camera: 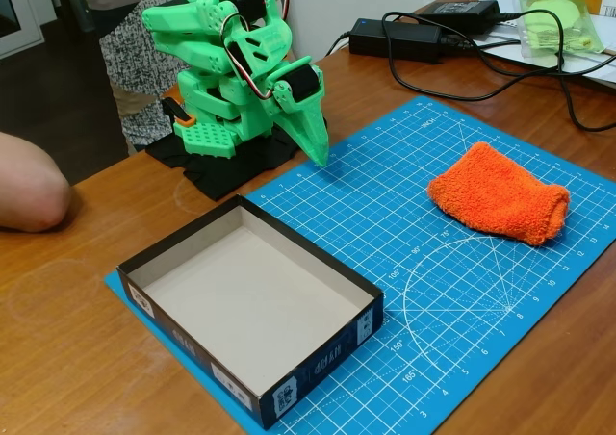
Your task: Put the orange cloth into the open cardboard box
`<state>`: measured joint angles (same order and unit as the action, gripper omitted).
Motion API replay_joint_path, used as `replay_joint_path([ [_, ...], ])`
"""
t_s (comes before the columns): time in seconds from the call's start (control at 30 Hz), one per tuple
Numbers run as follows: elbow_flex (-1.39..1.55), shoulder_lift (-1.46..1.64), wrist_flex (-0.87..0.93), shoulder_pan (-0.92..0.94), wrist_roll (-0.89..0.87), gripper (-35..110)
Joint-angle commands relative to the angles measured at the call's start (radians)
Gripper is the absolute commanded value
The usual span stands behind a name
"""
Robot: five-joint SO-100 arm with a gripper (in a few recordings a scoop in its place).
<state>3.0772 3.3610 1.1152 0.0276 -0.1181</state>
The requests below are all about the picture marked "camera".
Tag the black power adapter brick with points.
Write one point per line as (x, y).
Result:
(462, 14)
(385, 38)

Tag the bare person forearm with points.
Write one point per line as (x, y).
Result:
(29, 185)

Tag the green gripper black servo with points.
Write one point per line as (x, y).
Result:
(308, 117)

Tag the white framed glass panel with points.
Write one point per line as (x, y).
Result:
(29, 21)

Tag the plastic bag green parts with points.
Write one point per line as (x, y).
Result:
(539, 35)

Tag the black cardboard box tray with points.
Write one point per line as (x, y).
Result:
(250, 300)

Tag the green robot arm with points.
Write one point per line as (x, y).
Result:
(260, 35)

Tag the orange black table clamp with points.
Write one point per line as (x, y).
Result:
(180, 115)

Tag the blue cutting mat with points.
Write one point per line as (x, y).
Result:
(385, 213)

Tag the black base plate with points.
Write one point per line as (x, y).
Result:
(226, 175)

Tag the orange fluffy sock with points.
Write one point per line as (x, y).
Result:
(495, 194)

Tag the person in speckled grey garment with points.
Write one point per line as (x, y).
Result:
(135, 59)

